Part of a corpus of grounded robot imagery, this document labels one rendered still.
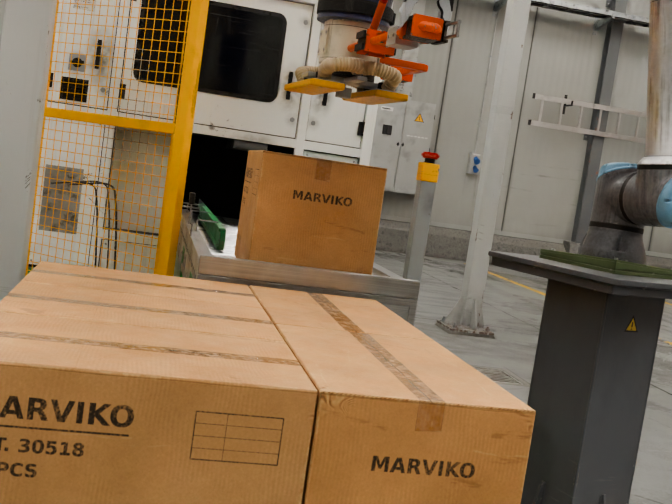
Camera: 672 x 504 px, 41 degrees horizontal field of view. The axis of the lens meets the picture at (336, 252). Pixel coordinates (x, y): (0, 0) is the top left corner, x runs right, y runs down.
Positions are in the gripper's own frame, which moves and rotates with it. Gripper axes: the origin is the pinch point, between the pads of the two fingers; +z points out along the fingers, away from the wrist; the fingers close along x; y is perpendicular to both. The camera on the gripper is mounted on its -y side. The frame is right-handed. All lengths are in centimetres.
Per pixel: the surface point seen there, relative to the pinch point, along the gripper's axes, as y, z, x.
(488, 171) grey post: 336, 21, -177
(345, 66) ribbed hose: 39.5, 7.2, 7.0
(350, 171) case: 72, 35, -8
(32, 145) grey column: 143, 43, 91
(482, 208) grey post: 336, 45, -177
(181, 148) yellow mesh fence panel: 144, 36, 38
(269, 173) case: 74, 39, 17
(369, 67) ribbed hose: 40.5, 6.2, -0.1
